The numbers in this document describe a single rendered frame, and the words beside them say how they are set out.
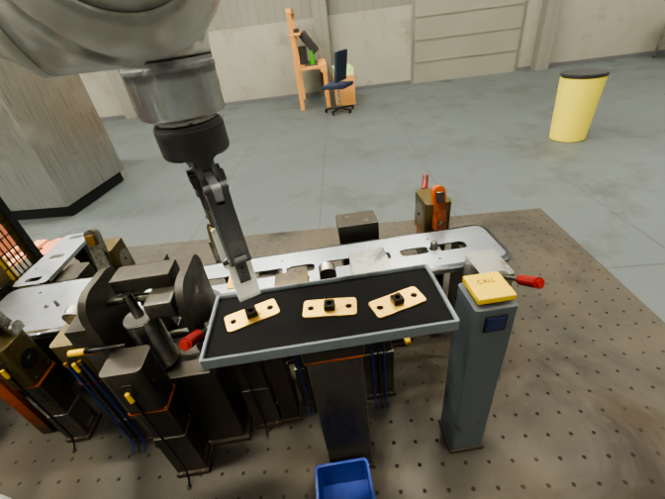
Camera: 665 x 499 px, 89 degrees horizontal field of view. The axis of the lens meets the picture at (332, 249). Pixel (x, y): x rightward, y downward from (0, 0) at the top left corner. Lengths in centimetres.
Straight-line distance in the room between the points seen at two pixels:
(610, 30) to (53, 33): 1112
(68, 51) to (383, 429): 88
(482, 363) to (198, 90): 59
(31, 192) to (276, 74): 617
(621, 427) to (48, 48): 112
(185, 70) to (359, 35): 893
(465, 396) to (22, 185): 479
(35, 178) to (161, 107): 448
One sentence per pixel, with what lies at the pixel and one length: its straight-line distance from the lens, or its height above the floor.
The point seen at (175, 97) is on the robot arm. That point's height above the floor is 149.
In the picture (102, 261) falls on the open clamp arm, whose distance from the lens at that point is 120.
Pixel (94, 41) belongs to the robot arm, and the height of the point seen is 154.
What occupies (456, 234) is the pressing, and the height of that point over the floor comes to 100.
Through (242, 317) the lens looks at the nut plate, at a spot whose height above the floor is 116.
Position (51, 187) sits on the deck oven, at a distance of 478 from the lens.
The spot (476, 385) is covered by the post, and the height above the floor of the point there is 95.
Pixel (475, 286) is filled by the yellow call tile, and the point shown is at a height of 116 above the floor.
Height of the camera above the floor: 153
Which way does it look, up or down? 34 degrees down
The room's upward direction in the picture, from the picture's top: 8 degrees counter-clockwise
